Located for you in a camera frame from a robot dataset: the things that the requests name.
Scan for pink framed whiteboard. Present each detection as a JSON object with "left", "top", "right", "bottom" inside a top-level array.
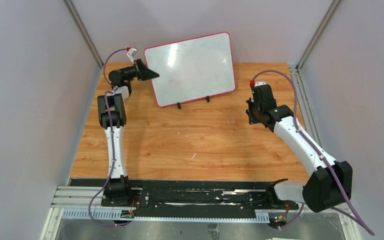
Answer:
[{"left": 143, "top": 31, "right": 237, "bottom": 107}]

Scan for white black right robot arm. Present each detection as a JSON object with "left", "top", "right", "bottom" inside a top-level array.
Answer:
[{"left": 246, "top": 81, "right": 353, "bottom": 213}]

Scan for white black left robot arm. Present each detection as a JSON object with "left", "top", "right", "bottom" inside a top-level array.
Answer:
[{"left": 97, "top": 58, "right": 160, "bottom": 207}]

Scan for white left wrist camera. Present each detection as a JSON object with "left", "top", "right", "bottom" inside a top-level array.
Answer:
[{"left": 126, "top": 47, "right": 137, "bottom": 64}]

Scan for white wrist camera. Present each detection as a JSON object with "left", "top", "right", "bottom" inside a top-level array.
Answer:
[
  {"left": 249, "top": 80, "right": 267, "bottom": 88},
  {"left": 126, "top": 47, "right": 137, "bottom": 64}
]

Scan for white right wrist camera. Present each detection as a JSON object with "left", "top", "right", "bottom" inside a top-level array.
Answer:
[{"left": 249, "top": 80, "right": 267, "bottom": 88}]

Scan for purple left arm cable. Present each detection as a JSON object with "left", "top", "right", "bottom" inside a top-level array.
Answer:
[{"left": 88, "top": 48, "right": 137, "bottom": 228}]

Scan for aluminium side rail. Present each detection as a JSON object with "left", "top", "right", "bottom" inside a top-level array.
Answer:
[{"left": 288, "top": 64, "right": 327, "bottom": 155}]

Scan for metal wire whiteboard stand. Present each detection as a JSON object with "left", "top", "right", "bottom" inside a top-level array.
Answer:
[{"left": 176, "top": 95, "right": 211, "bottom": 110}]

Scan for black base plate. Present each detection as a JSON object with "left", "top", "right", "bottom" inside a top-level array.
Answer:
[{"left": 69, "top": 178, "right": 299, "bottom": 223}]

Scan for white slotted cable duct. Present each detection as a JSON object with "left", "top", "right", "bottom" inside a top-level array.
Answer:
[{"left": 61, "top": 207, "right": 271, "bottom": 223}]

